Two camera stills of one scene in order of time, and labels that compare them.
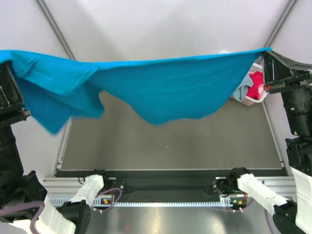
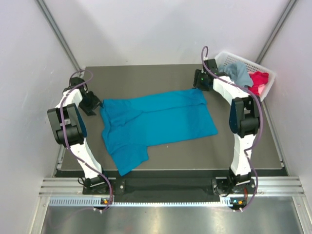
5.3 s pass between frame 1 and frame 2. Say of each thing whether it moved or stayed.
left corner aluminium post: stayed
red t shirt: stayed
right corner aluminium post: stayed
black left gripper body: moved
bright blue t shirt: moved
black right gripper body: moved
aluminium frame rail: stayed
